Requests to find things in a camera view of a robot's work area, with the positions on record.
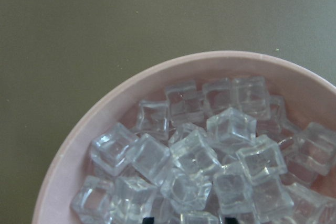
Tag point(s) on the pile of clear ice cubes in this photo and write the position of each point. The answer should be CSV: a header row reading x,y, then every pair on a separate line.
x,y
226,149

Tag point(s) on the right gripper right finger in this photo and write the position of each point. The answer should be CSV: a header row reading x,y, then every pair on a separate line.
x,y
230,220

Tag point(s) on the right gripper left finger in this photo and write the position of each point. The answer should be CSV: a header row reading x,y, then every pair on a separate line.
x,y
148,220

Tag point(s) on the pink bowl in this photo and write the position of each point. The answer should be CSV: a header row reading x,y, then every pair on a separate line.
x,y
309,98

